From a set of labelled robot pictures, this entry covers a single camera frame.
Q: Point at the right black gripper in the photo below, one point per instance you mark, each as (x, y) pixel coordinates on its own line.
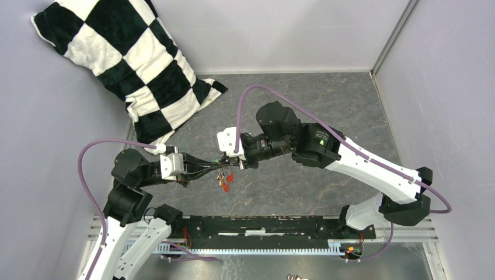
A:
(248, 164)

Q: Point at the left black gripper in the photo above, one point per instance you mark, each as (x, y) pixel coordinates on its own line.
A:
(192, 168)

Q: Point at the red key tag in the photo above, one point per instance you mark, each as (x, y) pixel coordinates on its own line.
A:
(229, 177)

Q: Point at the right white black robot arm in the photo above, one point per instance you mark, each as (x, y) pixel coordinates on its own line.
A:
(399, 201)

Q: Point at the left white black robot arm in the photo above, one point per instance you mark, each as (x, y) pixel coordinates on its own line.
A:
(127, 205)

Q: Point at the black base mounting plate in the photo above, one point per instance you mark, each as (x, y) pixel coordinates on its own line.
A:
(265, 232)

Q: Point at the black white checkered pillow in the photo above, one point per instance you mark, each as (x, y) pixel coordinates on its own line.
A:
(129, 50)

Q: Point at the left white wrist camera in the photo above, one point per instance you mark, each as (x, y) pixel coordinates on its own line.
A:
(171, 162)

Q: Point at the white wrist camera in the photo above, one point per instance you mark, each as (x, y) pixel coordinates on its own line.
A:
(226, 141)
(171, 162)

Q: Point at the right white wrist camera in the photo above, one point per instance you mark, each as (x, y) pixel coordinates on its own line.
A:
(226, 141)

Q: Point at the slotted white cable duct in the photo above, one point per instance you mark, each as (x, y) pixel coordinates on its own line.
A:
(332, 249)

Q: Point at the corner aluminium post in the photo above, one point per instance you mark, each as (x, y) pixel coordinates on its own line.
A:
(394, 36)

